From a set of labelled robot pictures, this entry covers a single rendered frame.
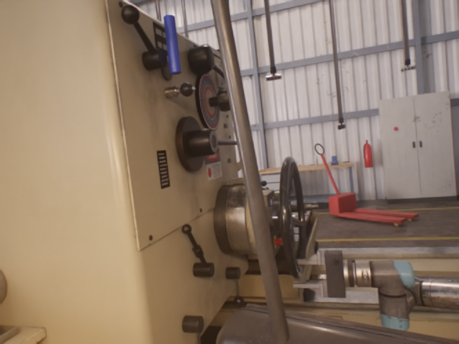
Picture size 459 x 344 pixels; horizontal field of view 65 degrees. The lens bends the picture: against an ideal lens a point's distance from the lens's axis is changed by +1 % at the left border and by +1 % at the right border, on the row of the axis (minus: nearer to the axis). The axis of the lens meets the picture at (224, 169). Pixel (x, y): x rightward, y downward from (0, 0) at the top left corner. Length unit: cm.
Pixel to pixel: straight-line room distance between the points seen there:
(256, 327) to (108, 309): 38
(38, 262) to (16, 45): 44
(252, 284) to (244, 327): 117
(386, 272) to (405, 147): 691
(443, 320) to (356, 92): 703
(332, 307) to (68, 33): 161
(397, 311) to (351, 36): 788
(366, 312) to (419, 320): 21
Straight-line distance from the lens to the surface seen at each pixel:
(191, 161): 92
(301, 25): 888
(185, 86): 86
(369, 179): 858
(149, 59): 81
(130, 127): 73
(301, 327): 50
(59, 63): 80
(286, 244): 99
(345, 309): 192
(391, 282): 114
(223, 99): 108
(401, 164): 799
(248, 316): 53
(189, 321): 92
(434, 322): 190
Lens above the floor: 153
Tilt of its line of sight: 4 degrees down
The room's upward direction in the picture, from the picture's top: 6 degrees counter-clockwise
